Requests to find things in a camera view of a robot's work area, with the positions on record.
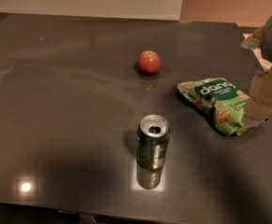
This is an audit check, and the green soda can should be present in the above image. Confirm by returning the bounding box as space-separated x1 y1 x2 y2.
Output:
136 114 170 170

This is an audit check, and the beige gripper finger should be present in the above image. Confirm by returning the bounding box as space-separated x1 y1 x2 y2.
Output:
241 27 264 49
245 66 272 121

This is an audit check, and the red apple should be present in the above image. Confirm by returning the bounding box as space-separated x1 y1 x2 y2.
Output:
137 50 161 74

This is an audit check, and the green chip bag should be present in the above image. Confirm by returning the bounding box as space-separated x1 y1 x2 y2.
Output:
177 77 251 136

